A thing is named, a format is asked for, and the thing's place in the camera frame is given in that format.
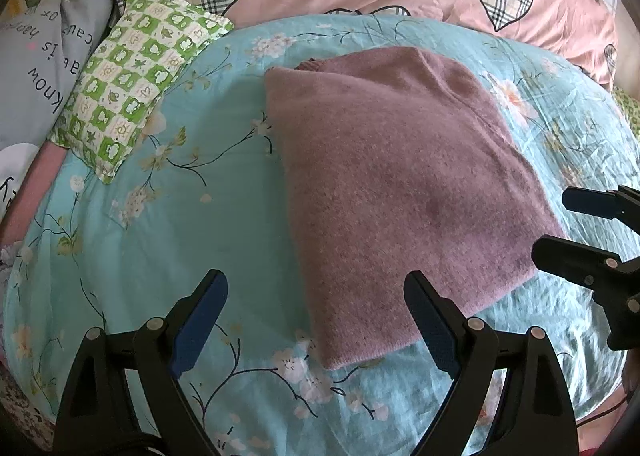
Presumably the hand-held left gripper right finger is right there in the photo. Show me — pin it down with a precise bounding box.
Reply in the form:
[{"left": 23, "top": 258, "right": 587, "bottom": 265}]
[{"left": 403, "top": 270, "right": 581, "bottom": 456}]

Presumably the grey pillow with lettering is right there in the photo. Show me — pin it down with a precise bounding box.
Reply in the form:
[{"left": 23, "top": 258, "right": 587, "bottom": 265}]
[{"left": 0, "top": 0, "right": 118, "bottom": 152}]

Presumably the white printed pillow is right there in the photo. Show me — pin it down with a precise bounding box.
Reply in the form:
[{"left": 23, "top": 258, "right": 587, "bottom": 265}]
[{"left": 0, "top": 142, "right": 41, "bottom": 222}]

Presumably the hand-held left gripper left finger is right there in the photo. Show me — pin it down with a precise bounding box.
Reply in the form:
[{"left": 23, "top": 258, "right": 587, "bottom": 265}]
[{"left": 55, "top": 268, "right": 229, "bottom": 456}]

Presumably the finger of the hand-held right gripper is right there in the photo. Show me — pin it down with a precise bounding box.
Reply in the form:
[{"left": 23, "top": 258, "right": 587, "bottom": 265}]
[
  {"left": 561, "top": 184, "right": 640, "bottom": 224},
  {"left": 531, "top": 234, "right": 640, "bottom": 294}
]

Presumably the light blue floral bedsheet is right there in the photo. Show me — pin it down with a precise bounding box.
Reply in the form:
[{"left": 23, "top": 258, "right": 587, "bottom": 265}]
[{"left": 2, "top": 12, "right": 640, "bottom": 456}]

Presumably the leopard pattern cloth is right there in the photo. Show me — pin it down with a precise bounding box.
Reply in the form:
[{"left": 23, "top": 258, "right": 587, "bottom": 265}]
[{"left": 0, "top": 361, "right": 56, "bottom": 452}]

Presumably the mauve knit sweater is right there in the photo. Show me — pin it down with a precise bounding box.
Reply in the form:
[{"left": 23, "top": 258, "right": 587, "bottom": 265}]
[{"left": 263, "top": 47, "right": 568, "bottom": 371}]

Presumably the green checked pillow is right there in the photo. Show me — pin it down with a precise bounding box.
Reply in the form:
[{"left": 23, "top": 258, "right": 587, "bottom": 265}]
[{"left": 48, "top": 0, "right": 235, "bottom": 185}]

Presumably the plain pink cloth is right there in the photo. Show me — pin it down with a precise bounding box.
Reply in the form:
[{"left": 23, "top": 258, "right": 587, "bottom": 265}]
[{"left": 0, "top": 141, "right": 68, "bottom": 244}]

